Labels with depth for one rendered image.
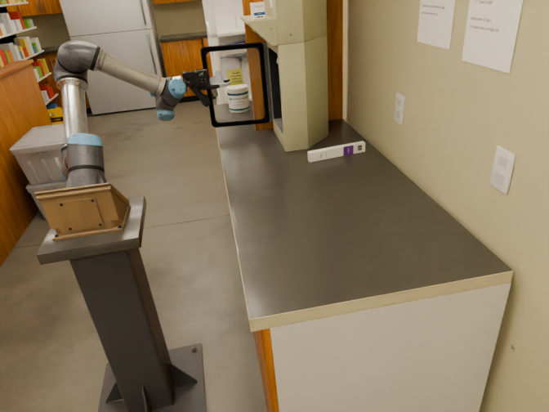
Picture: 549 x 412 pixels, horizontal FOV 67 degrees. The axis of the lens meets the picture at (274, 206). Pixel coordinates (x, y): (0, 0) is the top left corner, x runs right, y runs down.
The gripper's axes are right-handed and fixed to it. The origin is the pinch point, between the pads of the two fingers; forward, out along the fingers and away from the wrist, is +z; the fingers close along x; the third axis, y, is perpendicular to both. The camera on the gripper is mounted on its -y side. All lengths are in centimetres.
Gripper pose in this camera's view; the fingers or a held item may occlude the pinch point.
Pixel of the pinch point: (227, 83)
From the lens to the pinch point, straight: 202.1
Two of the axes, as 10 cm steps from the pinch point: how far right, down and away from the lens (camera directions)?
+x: -1.7, -4.7, 8.6
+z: 9.8, -1.6, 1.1
